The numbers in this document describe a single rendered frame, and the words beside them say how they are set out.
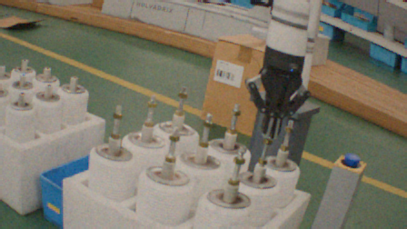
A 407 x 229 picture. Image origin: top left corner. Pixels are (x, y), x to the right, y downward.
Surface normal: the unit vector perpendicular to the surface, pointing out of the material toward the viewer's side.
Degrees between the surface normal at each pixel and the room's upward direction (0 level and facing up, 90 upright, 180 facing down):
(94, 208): 90
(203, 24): 90
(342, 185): 90
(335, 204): 90
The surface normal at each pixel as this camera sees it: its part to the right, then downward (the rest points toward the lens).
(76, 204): -0.46, 0.17
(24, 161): 0.87, 0.29
